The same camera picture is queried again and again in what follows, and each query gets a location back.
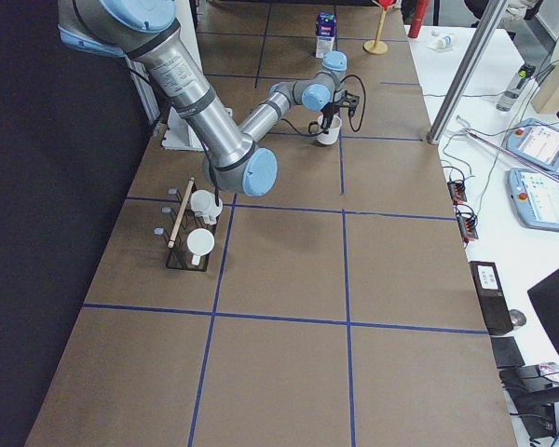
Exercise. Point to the white mug on rack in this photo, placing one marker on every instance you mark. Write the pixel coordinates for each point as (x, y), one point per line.
(206, 205)

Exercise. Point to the blue white milk carton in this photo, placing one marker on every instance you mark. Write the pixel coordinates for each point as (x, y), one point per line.
(325, 34)

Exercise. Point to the white ribbed mug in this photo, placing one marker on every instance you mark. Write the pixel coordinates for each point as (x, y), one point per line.
(200, 242)

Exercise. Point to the aluminium frame post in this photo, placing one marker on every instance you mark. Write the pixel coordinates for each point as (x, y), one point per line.
(477, 46)

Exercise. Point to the teach pendant tablet near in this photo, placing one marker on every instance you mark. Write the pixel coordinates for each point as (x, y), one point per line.
(535, 199)

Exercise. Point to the red bottle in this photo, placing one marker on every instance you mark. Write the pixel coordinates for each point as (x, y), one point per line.
(420, 11)

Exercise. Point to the wooden mug tree stand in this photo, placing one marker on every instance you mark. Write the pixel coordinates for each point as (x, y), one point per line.
(377, 46)

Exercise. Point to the orange black connector block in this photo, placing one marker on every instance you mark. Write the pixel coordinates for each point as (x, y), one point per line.
(457, 191)

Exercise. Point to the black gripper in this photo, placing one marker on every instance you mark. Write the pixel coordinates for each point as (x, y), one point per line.
(328, 114)

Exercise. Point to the black wire mug rack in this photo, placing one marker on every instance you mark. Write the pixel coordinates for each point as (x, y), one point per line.
(184, 221)

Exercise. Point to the teach pendant tablet far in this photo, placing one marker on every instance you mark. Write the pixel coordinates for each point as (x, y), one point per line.
(536, 142)

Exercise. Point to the white smiley face mug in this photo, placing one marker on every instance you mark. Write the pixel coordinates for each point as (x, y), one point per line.
(322, 135)

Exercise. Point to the black box with label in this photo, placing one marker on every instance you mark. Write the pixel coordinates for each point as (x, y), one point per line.
(491, 297)

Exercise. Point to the teach pendant tablet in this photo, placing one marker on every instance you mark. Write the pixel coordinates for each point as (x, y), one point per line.
(536, 142)
(535, 199)

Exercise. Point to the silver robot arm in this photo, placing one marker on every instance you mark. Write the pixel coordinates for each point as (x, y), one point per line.
(148, 32)

